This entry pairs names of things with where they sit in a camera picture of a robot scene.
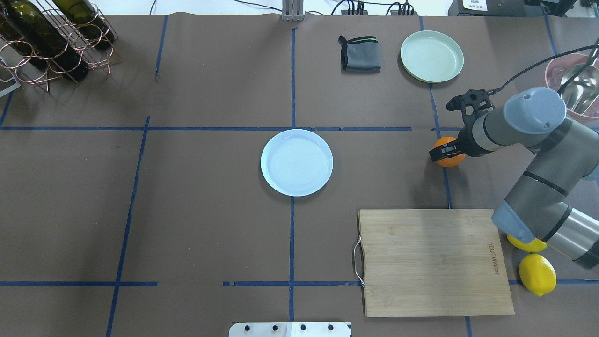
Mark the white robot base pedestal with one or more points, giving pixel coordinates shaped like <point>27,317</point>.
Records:
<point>291,329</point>

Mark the pink bowl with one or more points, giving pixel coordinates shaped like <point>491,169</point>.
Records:
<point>552,77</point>

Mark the aluminium frame post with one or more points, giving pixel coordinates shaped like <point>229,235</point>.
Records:
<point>293,10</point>

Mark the orange fruit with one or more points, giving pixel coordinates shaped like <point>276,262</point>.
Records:
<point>448,162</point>

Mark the grey folded cloth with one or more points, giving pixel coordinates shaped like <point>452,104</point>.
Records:
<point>361,54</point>

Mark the bamboo cutting board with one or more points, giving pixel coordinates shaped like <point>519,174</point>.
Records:
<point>432,262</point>

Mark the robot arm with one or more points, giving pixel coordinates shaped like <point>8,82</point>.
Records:
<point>564,153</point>

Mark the yellow lemon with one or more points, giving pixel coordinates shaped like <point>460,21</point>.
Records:
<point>537,274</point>
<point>535,246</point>

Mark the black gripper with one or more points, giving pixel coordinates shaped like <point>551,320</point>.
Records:
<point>465,143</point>

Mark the metal ice scoop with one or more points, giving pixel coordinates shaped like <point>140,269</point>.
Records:
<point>579,86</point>

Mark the upper yellow lemon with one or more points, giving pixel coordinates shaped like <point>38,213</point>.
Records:
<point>535,246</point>

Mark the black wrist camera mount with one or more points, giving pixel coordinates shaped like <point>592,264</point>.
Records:
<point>473,104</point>

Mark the light blue plate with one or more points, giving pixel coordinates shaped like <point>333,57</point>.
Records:
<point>296,162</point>

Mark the lower yellow lemon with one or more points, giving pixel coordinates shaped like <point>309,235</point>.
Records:
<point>537,274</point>

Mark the copper wire bottle rack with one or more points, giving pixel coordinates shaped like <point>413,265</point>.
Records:
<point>20,62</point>

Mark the dark green wine bottle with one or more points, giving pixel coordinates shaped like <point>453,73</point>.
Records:
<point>46,40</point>

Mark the light green plate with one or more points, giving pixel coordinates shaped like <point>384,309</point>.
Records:
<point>431,56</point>

